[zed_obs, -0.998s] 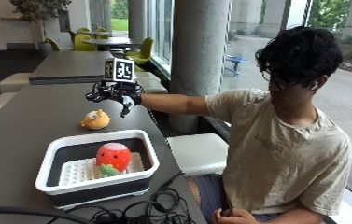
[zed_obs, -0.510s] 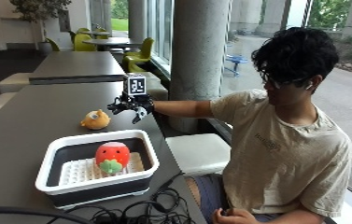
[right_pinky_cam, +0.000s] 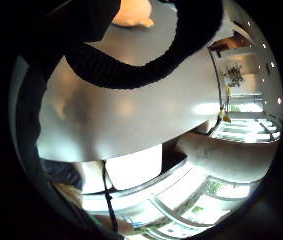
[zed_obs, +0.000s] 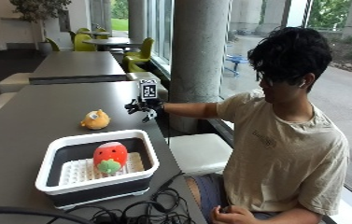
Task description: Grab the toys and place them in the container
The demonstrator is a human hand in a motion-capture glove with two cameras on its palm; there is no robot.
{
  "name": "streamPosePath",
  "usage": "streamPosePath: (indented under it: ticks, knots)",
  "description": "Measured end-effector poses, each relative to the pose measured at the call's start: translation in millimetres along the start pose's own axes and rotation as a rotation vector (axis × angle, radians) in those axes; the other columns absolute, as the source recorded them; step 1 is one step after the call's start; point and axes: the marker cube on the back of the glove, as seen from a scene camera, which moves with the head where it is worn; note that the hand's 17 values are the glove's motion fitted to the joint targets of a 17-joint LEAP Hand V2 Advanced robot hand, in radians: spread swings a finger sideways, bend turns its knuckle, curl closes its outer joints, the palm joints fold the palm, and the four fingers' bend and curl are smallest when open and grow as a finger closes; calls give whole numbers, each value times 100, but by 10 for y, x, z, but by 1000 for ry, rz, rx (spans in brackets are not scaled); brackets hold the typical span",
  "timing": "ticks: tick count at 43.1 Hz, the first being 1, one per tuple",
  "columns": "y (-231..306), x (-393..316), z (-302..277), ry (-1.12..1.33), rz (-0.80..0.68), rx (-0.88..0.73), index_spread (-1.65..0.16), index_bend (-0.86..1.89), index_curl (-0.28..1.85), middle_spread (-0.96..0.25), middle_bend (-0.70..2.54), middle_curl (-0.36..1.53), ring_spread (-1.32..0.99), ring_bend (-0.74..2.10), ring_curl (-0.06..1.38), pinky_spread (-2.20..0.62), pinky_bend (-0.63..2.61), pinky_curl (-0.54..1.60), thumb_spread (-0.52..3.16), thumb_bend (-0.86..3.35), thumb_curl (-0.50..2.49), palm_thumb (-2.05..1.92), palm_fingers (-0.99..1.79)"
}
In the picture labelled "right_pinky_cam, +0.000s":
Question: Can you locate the peach soft toy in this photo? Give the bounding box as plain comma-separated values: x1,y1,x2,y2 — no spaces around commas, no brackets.
111,0,156,29

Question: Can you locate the black cable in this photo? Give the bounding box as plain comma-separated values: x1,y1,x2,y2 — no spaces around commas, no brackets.
101,161,120,234

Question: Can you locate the hanging plant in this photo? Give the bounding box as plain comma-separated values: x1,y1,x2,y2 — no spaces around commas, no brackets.
223,62,246,89

